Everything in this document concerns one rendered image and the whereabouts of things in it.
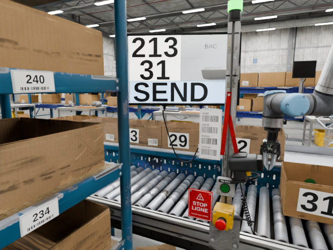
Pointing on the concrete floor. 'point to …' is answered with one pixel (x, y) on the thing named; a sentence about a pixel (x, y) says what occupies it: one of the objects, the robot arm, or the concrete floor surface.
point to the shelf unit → (78, 88)
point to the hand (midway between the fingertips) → (268, 167)
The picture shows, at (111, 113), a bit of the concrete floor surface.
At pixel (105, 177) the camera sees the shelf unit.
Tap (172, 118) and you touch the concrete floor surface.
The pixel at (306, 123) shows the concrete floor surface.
